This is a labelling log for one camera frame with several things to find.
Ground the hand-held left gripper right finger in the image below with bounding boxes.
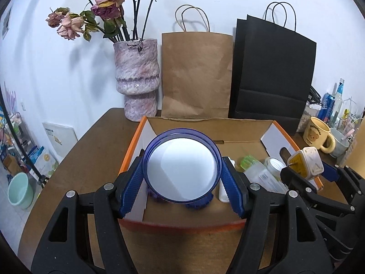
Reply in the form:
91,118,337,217
221,156,334,274

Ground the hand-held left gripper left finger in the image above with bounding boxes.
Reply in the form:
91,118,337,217
31,156,146,274

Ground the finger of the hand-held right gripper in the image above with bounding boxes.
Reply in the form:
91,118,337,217
280,166,355,214
322,163,365,203

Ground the small white bottle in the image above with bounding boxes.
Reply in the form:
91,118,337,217
218,158,237,203

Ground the cream cube plug adapter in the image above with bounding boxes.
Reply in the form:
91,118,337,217
287,147,324,182

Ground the green spray bottle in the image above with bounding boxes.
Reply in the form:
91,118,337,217
240,155,263,172

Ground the clear plastic jar with label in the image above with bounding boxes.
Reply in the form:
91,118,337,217
245,164,289,195

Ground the purple notched lid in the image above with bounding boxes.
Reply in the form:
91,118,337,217
147,187,214,210

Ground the large blue-rimmed lid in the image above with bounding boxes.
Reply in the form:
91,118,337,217
143,128,222,204

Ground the red cardboard box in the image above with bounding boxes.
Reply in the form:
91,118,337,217
118,116,323,233

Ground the yellow bear mug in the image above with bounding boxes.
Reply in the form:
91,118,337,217
303,116,336,154

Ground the glass jar with clip lid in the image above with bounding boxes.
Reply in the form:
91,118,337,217
297,86,322,133

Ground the blue drink can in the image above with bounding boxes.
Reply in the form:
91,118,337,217
317,93,335,122

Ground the clear bottle with blue cap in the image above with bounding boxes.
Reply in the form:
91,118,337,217
328,78,345,127

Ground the white board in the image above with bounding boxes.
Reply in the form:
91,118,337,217
42,122,78,160

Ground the black light stand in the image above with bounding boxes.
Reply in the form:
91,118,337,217
0,86,50,190

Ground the blue and white carton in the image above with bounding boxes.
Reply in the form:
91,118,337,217
27,145,59,177

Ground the mint green bucket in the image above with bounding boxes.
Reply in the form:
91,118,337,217
8,172,35,209

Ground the pink textured vase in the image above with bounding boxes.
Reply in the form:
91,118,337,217
113,38,160,122

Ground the black paper bag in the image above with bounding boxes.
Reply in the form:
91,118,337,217
228,2,317,136

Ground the brown paper bag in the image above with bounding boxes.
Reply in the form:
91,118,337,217
161,4,234,119

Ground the small cardboard box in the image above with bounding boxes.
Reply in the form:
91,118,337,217
3,154,22,174

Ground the cluttered storage cart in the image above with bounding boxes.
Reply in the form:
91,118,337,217
0,111,32,160

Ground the wall poster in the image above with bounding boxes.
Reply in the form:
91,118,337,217
0,6,13,39

